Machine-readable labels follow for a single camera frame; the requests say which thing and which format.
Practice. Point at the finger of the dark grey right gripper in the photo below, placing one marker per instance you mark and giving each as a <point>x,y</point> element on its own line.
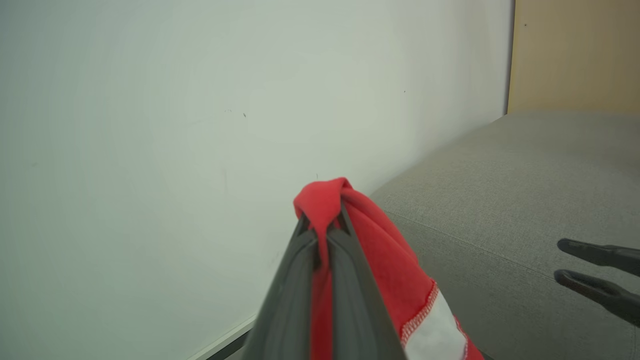
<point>600,292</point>
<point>607,254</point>

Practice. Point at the white and black baseboard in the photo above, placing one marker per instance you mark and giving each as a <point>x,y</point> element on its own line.
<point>225,344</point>

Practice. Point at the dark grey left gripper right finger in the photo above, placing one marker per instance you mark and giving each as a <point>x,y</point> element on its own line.
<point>355,305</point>

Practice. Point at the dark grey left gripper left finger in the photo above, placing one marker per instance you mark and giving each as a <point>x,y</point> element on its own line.
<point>287,305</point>

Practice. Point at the grey fabric sofa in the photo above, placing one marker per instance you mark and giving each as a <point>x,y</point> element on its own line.
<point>505,200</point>

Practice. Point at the red jersey with white trim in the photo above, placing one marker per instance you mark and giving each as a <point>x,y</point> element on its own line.
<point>387,260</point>

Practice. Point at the light wooden panel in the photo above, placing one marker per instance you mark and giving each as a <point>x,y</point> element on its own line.
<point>575,55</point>

